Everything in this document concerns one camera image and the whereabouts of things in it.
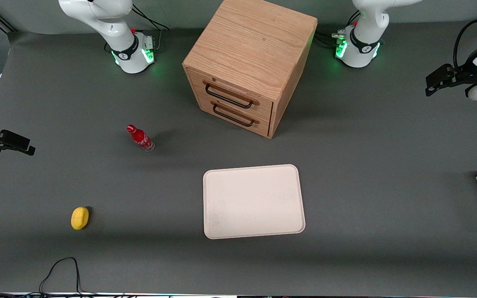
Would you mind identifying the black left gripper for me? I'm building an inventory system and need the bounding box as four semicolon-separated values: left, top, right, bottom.
425;62;477;97

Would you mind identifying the cream plastic tray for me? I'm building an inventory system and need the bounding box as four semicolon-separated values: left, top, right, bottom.
203;164;306;240

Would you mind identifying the yellow lemon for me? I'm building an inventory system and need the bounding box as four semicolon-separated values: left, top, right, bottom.
71;207;90;231

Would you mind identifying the red cola bottle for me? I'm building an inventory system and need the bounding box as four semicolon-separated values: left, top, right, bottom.
126;124;155;152

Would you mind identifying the wooden drawer front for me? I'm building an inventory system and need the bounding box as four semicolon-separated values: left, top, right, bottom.
196;94;270;137
190;68;274;123

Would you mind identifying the wooden drawer cabinet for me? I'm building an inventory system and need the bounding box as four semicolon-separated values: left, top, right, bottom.
182;0;318;139

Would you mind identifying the black left base cable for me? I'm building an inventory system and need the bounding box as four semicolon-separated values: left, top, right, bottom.
316;12;361;47

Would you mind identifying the black base cable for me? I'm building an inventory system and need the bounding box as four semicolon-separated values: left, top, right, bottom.
316;12;361;47
131;5;170;52

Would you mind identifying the black looped floor cable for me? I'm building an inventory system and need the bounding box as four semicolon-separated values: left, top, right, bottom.
0;257;98;298

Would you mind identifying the black right base cable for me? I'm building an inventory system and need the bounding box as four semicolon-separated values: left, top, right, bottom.
131;5;170;52

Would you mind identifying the black drawer handle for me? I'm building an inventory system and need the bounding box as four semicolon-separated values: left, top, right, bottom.
204;83;255;110
212;102;256;127

